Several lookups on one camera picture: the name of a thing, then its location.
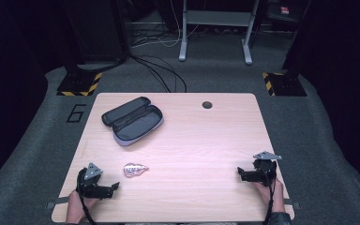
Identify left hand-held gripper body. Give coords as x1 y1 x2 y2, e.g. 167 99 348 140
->
76 162 108 200

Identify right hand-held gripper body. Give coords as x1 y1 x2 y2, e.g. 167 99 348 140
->
251 150 283 188

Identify small clear packet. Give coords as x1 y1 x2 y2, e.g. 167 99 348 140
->
123 162 150 178

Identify black zip case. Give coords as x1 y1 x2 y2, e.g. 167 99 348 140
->
100 96 165 147

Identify person's left hand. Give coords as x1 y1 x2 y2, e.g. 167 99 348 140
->
65 189 100 224

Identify black striped stand base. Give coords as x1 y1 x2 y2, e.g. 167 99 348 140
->
261 70 308 98
56 64 104 98

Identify white metal stand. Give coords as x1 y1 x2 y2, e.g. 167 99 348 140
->
178 0 261 66

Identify large black cabinet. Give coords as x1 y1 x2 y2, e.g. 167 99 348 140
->
60 0 130 65

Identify black box with red label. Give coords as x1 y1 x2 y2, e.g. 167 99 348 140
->
265 0 296 23

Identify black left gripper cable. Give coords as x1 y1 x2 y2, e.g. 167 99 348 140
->
76 168 98 225

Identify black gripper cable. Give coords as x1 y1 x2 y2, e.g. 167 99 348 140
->
262 162 278 225
76 168 98 225

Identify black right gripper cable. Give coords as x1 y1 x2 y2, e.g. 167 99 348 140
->
262 162 278 225

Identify grey table bracket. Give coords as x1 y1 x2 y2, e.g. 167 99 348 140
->
283 202 301 211

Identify black floor cables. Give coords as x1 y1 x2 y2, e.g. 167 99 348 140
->
129 54 188 94

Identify white floor cables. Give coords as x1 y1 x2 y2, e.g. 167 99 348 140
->
130 0 201 49

